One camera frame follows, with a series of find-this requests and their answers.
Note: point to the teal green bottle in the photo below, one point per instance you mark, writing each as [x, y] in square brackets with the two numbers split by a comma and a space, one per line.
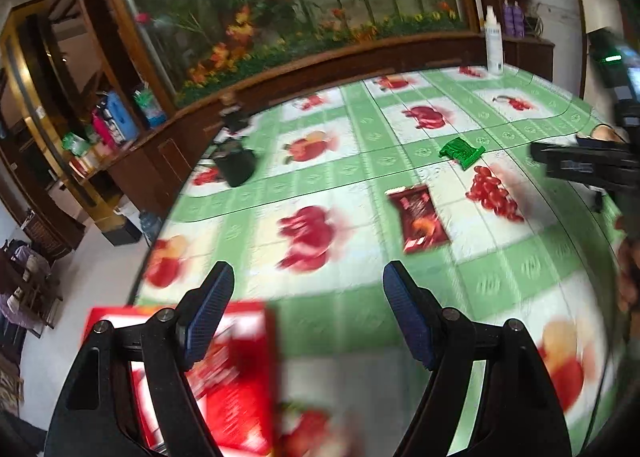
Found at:
[149, 108]

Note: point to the pink bottle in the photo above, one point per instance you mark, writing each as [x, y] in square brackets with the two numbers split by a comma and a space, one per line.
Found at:
[102, 129]

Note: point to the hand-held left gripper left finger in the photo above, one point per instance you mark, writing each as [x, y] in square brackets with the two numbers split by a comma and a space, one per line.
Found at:
[210, 317]

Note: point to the black cylindrical pot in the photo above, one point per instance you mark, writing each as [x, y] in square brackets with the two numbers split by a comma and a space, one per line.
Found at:
[235, 163]

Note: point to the red patterned snack packet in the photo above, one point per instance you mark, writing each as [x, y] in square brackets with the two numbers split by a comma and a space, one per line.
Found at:
[417, 217]

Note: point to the person's right hand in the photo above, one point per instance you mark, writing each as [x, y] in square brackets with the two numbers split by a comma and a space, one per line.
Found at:
[629, 267]

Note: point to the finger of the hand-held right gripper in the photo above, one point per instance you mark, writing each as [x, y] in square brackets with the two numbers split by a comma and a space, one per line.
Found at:
[570, 164]

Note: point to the glass flower display cabinet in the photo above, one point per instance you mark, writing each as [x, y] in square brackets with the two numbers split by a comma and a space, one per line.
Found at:
[280, 2]

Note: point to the green candy packet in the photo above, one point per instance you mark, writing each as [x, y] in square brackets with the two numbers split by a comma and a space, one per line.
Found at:
[462, 151]

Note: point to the white spray bottle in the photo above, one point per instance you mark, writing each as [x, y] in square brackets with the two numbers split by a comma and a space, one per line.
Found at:
[494, 44]

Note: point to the blue plastic jug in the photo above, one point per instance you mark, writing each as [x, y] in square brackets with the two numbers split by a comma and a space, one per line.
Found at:
[121, 117]

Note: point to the open patterned glasses case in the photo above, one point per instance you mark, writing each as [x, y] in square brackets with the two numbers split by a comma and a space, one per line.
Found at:
[606, 132]

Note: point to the red cardboard box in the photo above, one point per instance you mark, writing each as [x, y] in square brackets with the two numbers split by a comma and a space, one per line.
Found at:
[240, 387]

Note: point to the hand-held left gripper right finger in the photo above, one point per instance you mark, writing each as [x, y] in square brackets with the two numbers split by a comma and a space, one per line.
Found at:
[407, 322]

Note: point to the fruit print green tablecloth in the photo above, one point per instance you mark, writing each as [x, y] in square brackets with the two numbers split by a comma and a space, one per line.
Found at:
[350, 297]

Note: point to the clear water bottle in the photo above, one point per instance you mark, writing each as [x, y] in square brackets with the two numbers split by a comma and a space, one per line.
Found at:
[150, 226]

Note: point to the green white packet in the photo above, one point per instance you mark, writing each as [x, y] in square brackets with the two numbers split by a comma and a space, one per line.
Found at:
[75, 143]

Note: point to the wooden rack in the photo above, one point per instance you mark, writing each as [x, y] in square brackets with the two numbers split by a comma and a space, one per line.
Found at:
[25, 282]

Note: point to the purple spray can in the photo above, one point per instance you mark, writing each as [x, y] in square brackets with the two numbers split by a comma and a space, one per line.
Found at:
[520, 20]
[508, 18]

